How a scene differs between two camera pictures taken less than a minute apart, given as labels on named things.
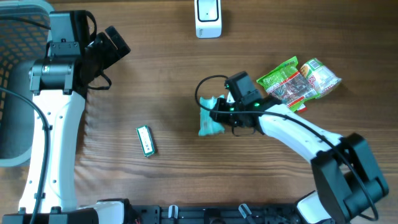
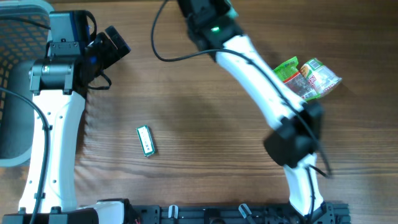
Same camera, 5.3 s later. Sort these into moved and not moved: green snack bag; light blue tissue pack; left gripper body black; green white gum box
Moved: light blue tissue pack
Not moved: green white gum box; left gripper body black; green snack bag
